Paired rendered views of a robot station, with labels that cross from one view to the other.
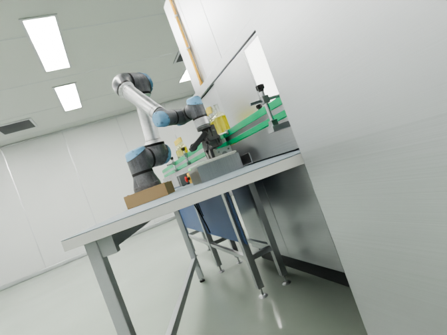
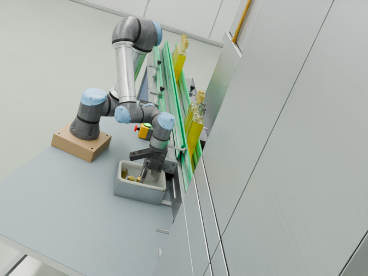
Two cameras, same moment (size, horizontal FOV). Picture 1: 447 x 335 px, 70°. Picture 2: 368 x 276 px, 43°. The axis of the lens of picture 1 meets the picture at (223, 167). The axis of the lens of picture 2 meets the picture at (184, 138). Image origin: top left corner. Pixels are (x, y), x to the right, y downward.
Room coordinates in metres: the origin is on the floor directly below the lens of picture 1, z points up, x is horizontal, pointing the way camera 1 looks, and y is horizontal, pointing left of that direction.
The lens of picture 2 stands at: (-0.27, -0.28, 1.97)
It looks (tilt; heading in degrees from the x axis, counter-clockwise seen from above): 25 degrees down; 6
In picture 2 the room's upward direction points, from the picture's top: 21 degrees clockwise
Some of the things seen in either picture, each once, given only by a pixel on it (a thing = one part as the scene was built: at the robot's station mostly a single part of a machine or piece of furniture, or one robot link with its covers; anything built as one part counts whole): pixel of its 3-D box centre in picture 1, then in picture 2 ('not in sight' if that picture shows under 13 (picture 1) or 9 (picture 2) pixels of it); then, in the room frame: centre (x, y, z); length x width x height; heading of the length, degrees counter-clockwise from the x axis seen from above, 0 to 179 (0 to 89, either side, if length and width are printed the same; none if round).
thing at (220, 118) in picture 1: (224, 129); (193, 134); (1.86, -0.08, 0.99); 0.06 x 0.06 x 0.21; 21
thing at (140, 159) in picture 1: (138, 159); (93, 103); (1.74, 0.42, 0.98); 0.13 x 0.12 x 0.14; 140
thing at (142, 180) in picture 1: (145, 180); (86, 124); (1.73, 0.43, 0.87); 0.15 x 0.15 x 0.10
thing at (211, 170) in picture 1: (219, 167); (145, 184); (1.57, 0.02, 0.79); 0.27 x 0.17 x 0.08; 111
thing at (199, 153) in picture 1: (180, 163); (159, 81); (2.54, 0.31, 0.92); 1.75 x 0.01 x 0.08; 21
